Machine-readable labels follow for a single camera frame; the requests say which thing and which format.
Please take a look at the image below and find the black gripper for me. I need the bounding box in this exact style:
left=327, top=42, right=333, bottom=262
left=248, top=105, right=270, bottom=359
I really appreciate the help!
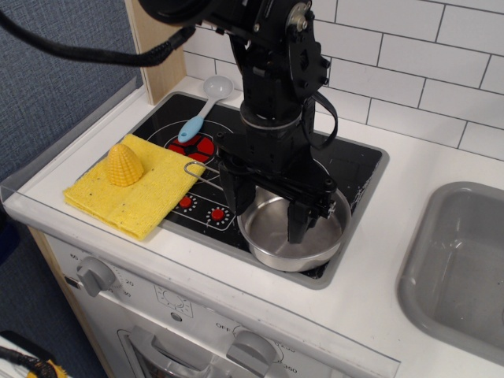
left=214, top=120, right=337, bottom=244

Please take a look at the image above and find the stainless steel pot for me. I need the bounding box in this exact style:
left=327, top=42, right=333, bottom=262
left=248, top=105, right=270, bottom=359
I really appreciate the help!
left=183, top=161, right=353, bottom=273

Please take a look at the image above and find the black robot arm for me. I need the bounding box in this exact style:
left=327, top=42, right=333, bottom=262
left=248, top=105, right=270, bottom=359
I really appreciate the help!
left=141, top=1, right=337, bottom=243

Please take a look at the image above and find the black toy stovetop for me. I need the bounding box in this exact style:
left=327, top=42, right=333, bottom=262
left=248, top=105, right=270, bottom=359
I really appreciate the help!
left=133, top=92, right=388, bottom=288

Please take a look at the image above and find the yellow folded cloth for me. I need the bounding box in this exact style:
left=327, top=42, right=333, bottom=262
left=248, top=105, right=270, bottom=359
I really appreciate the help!
left=63, top=134, right=206, bottom=240

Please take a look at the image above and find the grey right oven knob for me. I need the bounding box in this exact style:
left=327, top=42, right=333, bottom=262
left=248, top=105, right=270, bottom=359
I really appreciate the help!
left=226, top=331, right=277, bottom=377

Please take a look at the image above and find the grey oven knob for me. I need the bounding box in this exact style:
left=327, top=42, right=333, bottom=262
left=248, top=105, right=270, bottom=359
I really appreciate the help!
left=76, top=257, right=116, bottom=298
left=226, top=331, right=277, bottom=377

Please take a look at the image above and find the yellow toy corn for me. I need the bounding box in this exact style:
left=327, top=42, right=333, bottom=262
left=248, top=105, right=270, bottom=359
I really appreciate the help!
left=106, top=143, right=144, bottom=187

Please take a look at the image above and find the white toy oven front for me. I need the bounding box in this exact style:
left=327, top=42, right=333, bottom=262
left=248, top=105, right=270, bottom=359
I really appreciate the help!
left=47, top=237, right=399, bottom=377

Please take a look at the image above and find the grey left oven knob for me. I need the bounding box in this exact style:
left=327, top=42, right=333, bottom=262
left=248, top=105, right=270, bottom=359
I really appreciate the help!
left=76, top=257, right=116, bottom=298

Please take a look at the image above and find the grey sink basin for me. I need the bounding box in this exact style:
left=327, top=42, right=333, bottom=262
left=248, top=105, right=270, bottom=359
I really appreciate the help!
left=398, top=182, right=503, bottom=365

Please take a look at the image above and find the yellow black object bottom left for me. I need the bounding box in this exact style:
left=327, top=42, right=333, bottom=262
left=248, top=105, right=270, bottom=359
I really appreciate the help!
left=1, top=346, right=68, bottom=378

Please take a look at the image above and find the white spoon blue handle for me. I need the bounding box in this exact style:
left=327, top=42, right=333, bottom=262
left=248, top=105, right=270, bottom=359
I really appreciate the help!
left=177, top=76, right=234, bottom=143

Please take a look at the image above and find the black braided cable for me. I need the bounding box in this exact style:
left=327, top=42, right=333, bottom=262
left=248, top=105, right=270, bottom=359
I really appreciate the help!
left=0, top=9, right=198, bottom=68

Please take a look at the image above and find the wooden side post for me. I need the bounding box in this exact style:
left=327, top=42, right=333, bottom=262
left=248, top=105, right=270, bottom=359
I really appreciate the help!
left=124, top=0, right=186, bottom=106

